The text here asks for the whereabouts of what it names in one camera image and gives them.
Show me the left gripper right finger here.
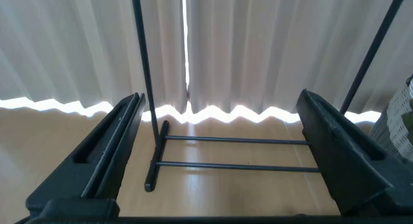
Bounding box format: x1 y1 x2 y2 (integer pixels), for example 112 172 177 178
296 88 413 216

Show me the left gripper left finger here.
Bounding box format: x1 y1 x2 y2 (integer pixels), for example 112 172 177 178
25 92 146 218

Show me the white laundry basket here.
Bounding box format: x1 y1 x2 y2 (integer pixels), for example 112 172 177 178
369 74 413 163

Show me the black clothes rack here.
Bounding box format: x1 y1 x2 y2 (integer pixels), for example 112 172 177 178
130 0 409 193

